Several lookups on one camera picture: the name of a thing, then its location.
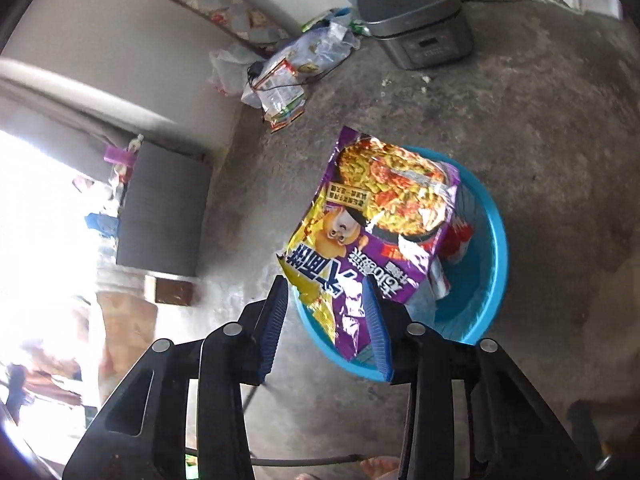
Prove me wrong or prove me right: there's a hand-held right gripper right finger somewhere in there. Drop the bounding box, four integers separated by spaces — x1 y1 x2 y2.
362 276 588 480

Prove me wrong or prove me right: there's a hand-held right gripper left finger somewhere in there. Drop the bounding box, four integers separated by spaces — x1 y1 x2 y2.
62 275 291 480

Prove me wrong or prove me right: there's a purple noodle packet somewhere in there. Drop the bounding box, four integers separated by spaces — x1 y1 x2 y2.
276 126 462 366

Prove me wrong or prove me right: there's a blue plastic basket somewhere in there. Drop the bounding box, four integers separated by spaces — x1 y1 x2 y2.
292 146 508 381

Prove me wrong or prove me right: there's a grey cabinet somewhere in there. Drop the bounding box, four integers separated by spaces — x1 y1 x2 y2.
116 141 213 278

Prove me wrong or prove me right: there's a blue detergent bottle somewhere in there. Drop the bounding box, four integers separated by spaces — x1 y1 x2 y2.
85 212 121 236

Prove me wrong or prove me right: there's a purple cup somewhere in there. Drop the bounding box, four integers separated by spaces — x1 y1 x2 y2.
104 144 138 167

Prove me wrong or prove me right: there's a pile of snack bags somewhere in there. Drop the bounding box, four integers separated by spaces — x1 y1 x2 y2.
241 7 361 133

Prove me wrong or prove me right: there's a grey curtain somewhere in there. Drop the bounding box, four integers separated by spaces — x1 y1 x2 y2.
0 80 211 161

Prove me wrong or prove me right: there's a dark grey rice cooker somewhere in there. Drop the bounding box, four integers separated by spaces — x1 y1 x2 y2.
356 0 475 71

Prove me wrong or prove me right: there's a folded patterned mat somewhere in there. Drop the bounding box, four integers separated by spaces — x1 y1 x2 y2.
150 0 291 46

